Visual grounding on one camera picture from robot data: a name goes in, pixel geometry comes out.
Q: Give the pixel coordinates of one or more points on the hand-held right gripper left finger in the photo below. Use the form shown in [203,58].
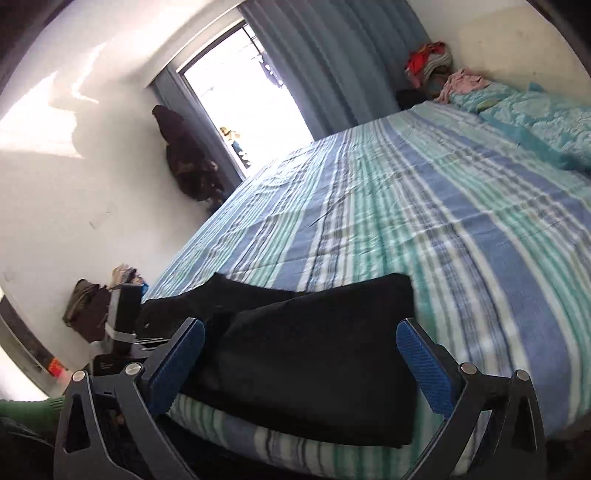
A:
[173,369]

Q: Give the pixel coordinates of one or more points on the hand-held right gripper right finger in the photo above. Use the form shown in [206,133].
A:
[425,369]

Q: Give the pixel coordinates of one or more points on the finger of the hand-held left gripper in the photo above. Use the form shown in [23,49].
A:
[147,344]

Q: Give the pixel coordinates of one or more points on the black pants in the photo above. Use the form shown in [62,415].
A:
[314,360]

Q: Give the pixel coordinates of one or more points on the person's left forearm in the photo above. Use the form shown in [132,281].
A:
[27,410]

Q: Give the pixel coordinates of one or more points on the olive cloth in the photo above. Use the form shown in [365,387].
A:
[83,300]

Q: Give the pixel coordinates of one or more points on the small red object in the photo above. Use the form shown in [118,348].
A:
[55,367]

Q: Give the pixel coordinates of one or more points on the bed with striped sheet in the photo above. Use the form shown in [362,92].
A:
[415,207]

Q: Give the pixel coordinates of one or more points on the coat rack with dark coats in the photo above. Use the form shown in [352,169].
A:
[184,157]

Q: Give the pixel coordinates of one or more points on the person's dark clothing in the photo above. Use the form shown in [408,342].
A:
[23,457]

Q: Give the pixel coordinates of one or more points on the colourful balcony clutter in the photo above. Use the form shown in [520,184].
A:
[235,145]

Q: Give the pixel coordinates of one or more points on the narrow blue curtain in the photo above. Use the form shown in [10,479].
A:
[166,90]

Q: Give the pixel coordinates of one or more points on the large teal patterned pillow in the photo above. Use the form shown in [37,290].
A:
[545,124]

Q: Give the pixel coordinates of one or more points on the small teal patterned pillow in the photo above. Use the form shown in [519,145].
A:
[485,97]

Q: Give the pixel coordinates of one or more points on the pink cloth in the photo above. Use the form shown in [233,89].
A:
[461,83]

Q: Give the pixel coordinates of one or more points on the pile of red clothes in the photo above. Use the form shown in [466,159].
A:
[422,60]

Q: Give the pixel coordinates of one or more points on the wide blue curtain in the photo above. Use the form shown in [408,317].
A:
[332,60]

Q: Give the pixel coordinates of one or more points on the cream padded headboard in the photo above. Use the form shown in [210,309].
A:
[521,50]

